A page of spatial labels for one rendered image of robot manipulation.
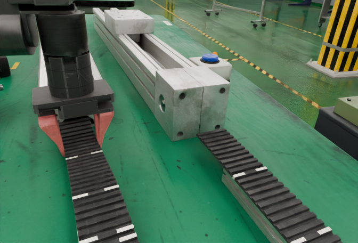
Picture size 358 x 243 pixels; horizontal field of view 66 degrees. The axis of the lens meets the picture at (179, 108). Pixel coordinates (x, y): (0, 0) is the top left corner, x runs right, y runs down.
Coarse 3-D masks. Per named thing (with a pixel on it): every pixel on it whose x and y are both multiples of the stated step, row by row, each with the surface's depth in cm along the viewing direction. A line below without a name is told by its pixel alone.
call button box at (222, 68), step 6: (192, 60) 67; (198, 60) 67; (222, 60) 68; (210, 66) 64; (216, 66) 64; (222, 66) 64; (228, 66) 65; (216, 72) 64; (222, 72) 65; (228, 72) 66; (228, 78) 67
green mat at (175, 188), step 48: (96, 48) 92; (192, 48) 99; (0, 96) 58; (240, 96) 64; (0, 144) 43; (48, 144) 44; (144, 144) 45; (192, 144) 46; (288, 144) 47; (0, 192) 34; (48, 192) 35; (144, 192) 36; (192, 192) 36; (336, 192) 38; (0, 240) 29; (48, 240) 29; (144, 240) 30; (192, 240) 30; (240, 240) 30
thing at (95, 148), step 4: (84, 148) 41; (88, 148) 41; (92, 148) 41; (96, 148) 41; (100, 148) 41; (64, 152) 40; (68, 152) 40; (72, 152) 40; (76, 152) 41; (80, 152) 40; (84, 152) 40; (88, 152) 40; (68, 156) 39; (72, 156) 39
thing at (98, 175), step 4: (96, 172) 35; (100, 172) 35; (104, 172) 35; (108, 172) 35; (112, 172) 34; (80, 176) 34; (84, 176) 34; (88, 176) 34; (92, 176) 34; (96, 176) 34; (100, 176) 34; (104, 176) 34; (108, 176) 34; (72, 180) 33; (76, 180) 33; (80, 180) 33; (84, 180) 33; (88, 180) 33; (92, 180) 33; (72, 184) 32; (76, 184) 32
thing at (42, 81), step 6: (42, 54) 57; (90, 54) 59; (42, 60) 53; (42, 66) 51; (42, 72) 48; (96, 72) 49; (42, 78) 46; (96, 78) 47; (42, 84) 43; (60, 120) 46; (66, 120) 50; (90, 120) 50
